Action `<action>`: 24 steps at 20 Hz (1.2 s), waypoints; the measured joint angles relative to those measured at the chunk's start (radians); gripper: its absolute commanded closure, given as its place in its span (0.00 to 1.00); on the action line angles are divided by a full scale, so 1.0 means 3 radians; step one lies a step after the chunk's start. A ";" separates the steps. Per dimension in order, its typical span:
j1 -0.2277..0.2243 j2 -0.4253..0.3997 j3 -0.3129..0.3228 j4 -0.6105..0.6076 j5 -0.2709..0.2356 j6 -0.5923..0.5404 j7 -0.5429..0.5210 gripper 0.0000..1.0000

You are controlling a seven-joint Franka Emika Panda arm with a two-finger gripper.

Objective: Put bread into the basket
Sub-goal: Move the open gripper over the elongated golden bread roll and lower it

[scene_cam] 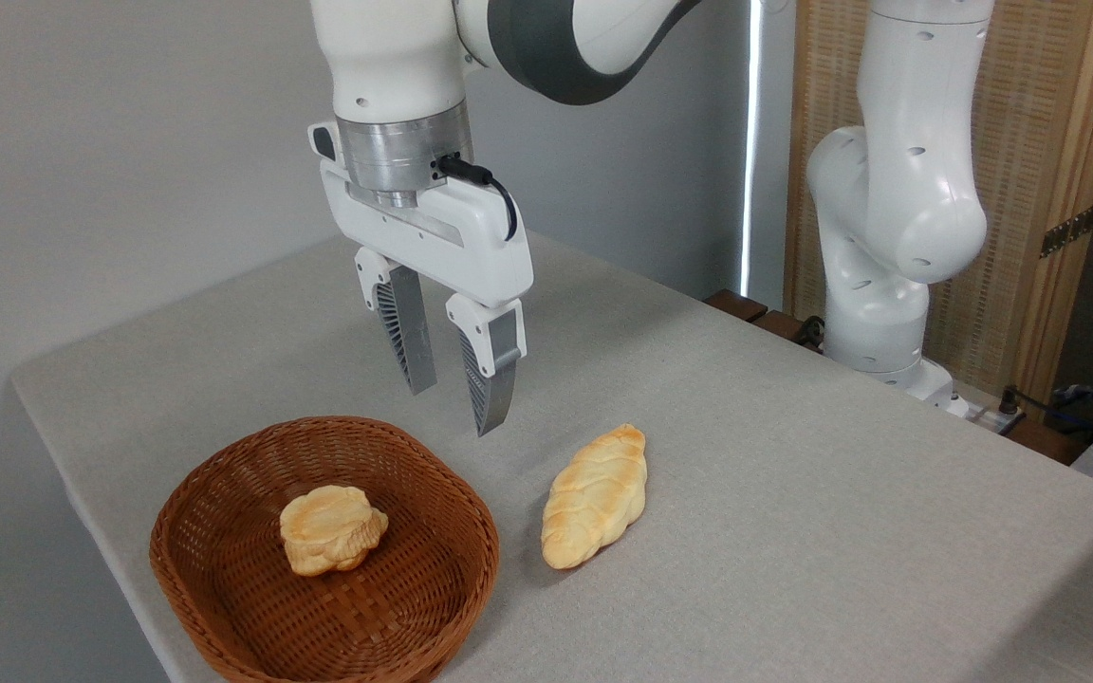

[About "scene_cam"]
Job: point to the black base clamp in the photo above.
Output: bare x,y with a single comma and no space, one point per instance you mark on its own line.
811,333

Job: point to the white power strip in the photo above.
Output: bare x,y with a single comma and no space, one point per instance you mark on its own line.
983,415

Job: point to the round golden bread roll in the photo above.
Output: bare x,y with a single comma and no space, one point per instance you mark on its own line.
330,526

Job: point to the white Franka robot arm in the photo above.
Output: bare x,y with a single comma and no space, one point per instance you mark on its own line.
898,190

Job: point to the long braided bread loaf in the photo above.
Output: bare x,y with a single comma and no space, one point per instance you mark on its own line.
596,498

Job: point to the brown woven wicker basket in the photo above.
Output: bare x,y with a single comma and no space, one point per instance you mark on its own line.
224,569

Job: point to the metal screen hinge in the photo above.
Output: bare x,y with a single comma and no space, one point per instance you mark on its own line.
1068,230

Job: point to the grey tablecloth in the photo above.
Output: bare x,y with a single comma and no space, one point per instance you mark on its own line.
793,522

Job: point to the dark brown wooden block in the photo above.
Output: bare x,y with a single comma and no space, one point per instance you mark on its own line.
779,325
736,305

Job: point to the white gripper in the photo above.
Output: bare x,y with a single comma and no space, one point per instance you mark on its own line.
433,242

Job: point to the rattan wooden folding screen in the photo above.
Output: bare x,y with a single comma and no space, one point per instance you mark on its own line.
1021,133

